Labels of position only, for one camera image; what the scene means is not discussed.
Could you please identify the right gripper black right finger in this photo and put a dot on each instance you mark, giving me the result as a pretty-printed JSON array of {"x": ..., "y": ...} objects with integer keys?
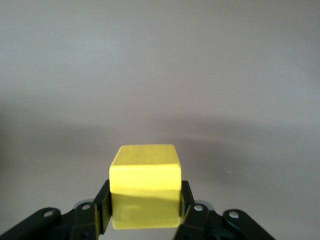
[{"x": 200, "y": 222}]

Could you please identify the yellow wooden block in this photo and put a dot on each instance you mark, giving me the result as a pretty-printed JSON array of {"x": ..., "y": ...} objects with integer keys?
[{"x": 145, "y": 185}]

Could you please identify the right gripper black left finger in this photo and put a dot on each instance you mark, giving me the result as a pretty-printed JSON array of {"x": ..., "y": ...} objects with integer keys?
[{"x": 85, "y": 222}]

